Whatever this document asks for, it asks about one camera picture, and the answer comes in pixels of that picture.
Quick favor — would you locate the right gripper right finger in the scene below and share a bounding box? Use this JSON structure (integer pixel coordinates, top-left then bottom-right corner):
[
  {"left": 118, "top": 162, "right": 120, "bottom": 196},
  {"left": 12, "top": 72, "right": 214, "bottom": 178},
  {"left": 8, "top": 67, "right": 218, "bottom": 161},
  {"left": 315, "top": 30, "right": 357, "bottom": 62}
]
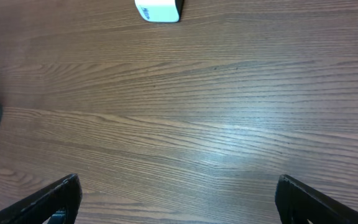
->
[{"left": 275, "top": 174, "right": 358, "bottom": 224}]

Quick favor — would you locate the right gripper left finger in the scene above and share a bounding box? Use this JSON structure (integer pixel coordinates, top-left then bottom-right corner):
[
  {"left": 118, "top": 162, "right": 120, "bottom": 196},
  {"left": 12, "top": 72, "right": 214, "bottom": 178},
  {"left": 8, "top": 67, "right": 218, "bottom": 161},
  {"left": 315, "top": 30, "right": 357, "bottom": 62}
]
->
[{"left": 0, "top": 174, "right": 82, "bottom": 224}]

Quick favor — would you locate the white barcode scanner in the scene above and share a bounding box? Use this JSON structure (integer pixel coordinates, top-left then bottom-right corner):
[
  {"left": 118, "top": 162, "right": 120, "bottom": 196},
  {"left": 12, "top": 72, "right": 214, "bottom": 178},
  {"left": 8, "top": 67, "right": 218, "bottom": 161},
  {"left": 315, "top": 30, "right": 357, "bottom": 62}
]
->
[{"left": 135, "top": 0, "right": 183, "bottom": 23}]

